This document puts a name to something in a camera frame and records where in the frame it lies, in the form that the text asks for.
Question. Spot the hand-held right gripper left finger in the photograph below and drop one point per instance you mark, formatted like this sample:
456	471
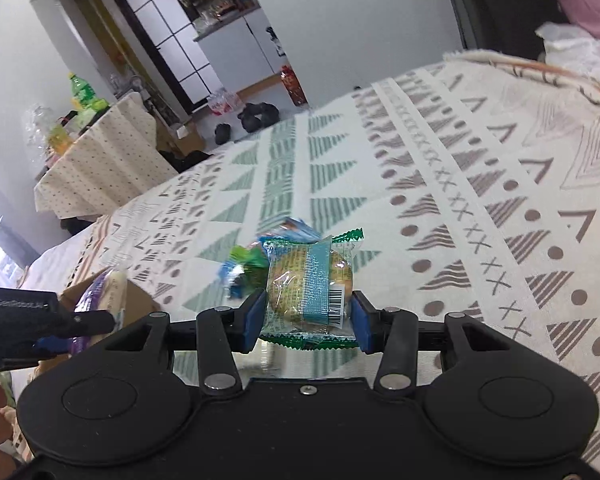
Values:
254	321

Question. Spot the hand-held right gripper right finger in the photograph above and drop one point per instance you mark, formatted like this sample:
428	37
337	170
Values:
362	324

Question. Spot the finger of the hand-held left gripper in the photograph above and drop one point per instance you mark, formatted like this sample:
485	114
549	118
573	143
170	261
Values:
87	324
55	345

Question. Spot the purple snack packet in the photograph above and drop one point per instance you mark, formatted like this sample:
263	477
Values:
92	295

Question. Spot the brown cardboard box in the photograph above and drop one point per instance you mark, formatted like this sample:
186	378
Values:
140	305

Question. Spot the green cake packet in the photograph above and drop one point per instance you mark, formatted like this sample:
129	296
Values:
300	280

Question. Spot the dark green snack packet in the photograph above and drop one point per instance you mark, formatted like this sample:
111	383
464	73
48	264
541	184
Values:
252	257

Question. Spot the white bedsheet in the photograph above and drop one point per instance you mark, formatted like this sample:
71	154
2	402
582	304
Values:
55	265

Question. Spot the blue snack packet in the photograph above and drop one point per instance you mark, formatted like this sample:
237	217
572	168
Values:
300	227

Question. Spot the table with dotted tablecloth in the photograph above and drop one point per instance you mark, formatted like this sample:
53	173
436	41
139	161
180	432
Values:
110	160

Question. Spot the clear bottle of yellow drink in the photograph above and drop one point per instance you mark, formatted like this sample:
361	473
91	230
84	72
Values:
62	141

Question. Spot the black slipper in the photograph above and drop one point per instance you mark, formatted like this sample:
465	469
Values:
255	109
251	122
222	133
271	115

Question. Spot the brown cardboard carton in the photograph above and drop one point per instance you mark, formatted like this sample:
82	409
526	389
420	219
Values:
189	137

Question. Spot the clear plastic bag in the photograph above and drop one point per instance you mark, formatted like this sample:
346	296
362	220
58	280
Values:
40	125

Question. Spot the patterned printed blanket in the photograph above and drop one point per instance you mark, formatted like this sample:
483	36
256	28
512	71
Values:
430	135

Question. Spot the pink pack of water bottles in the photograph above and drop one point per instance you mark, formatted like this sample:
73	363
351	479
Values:
225	101

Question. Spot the green soda bottle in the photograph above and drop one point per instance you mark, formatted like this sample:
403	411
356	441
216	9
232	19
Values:
85	92

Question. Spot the white cabinet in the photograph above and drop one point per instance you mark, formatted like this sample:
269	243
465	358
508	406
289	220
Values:
240	55

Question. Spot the frosted glass sliding door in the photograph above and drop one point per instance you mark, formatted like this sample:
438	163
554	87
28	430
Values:
180	50

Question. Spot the wooden door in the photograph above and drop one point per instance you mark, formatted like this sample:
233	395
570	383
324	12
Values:
100	25

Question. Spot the kitchen clutter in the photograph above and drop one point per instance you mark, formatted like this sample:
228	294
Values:
215	0

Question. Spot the white plastic bag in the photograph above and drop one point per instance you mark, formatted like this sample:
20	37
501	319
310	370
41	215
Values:
575	50

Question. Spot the black chair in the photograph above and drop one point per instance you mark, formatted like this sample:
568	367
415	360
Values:
505	5

